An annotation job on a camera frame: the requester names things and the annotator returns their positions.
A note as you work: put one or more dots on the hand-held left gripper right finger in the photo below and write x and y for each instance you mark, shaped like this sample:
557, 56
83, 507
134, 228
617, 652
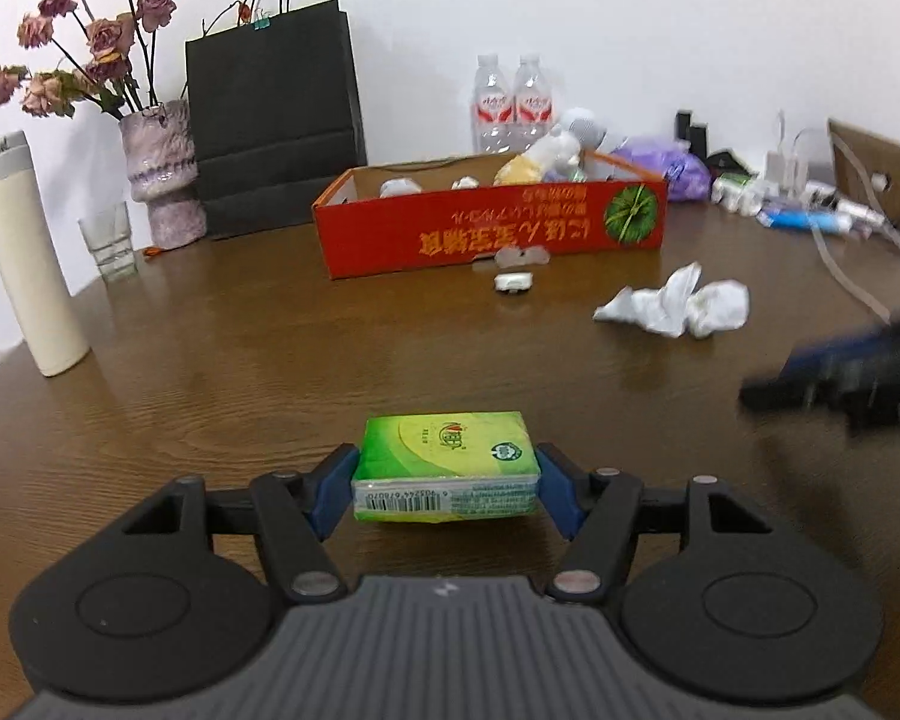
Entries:
562, 491

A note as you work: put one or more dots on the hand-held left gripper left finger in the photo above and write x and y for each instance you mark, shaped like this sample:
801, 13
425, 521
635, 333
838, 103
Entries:
336, 491

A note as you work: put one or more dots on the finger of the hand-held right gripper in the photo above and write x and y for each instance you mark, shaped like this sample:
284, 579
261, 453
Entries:
787, 390
832, 352

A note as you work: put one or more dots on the green tissue pack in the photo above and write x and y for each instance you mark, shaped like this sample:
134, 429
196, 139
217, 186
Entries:
446, 465

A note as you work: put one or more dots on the orange cardboard box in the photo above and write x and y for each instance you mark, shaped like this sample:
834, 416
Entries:
450, 232

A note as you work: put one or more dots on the crumpled white paper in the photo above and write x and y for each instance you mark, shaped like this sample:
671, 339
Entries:
465, 183
399, 187
720, 307
649, 304

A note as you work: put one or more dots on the blue tube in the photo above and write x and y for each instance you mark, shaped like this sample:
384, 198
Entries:
806, 221

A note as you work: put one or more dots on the brown cardboard panel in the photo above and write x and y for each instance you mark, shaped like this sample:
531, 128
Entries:
870, 157

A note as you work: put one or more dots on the green and white tube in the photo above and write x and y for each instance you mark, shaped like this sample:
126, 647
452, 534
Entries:
731, 181

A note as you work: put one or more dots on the small white wrapped item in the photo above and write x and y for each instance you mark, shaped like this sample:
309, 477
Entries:
513, 283

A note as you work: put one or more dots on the black flat box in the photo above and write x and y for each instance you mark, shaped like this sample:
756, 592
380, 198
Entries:
727, 161

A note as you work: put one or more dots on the small grey wrapped item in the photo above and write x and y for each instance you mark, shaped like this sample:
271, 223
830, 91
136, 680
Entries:
523, 259

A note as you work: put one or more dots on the purple tissue pack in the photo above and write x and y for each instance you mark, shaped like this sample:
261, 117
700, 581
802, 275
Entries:
667, 165

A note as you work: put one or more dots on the black upright case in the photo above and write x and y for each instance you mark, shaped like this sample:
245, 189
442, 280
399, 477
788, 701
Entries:
691, 131

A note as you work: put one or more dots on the white round speaker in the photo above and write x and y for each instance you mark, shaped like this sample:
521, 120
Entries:
589, 124

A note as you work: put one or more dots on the clear drinking glass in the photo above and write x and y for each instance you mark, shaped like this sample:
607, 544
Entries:
109, 244

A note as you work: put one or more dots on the purple mottled vase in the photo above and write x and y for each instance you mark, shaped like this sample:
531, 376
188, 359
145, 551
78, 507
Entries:
163, 172

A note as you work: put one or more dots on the black paper bag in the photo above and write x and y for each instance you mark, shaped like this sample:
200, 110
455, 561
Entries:
277, 120

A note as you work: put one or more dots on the cream thermos flask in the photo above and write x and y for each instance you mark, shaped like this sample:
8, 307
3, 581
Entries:
26, 262

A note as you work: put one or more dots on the clear water bottle red label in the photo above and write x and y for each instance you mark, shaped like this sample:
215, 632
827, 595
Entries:
534, 97
493, 109

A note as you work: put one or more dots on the green binder clip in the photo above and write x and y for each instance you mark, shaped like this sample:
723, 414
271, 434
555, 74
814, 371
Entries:
259, 17

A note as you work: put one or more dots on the dried pink flowers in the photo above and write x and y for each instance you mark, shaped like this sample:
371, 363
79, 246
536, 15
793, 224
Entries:
82, 37

